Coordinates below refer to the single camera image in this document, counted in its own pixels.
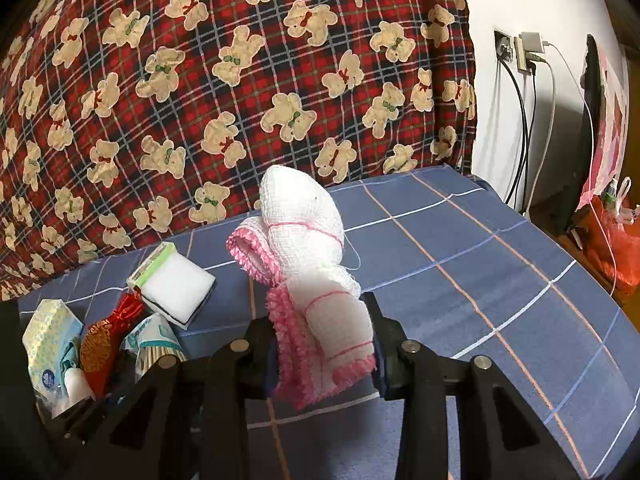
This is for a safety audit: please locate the cotton swab bag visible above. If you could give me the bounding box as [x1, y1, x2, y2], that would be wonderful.
[122, 313, 186, 380]

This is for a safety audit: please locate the red gold drawstring pouch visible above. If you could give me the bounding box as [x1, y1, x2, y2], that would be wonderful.
[79, 290, 144, 399]

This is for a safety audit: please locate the white black sponge block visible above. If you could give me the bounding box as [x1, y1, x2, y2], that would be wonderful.
[126, 242, 216, 330]

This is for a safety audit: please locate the white pink knitted towel roll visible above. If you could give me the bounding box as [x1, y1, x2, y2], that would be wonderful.
[226, 165, 375, 410]

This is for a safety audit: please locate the blue white tissue pack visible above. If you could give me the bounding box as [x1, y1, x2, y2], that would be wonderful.
[22, 299, 82, 405]

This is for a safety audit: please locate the red plastic bag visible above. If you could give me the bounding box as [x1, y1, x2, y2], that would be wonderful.
[584, 197, 640, 295]

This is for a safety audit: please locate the pink patterned hanging cloth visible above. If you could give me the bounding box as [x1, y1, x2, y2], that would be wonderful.
[578, 52, 628, 209]

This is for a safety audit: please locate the red plaid bear blanket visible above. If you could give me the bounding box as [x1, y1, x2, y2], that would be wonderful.
[1, 0, 476, 299]

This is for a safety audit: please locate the white charger adapter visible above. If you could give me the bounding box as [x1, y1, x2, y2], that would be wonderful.
[514, 32, 544, 74]

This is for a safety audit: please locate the black power cable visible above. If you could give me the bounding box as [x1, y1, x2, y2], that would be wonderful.
[498, 56, 539, 209]

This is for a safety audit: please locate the white charging cable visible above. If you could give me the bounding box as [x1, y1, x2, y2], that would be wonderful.
[522, 39, 618, 298]

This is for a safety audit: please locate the wall power socket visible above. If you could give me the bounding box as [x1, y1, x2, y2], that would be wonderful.
[494, 29, 515, 64]

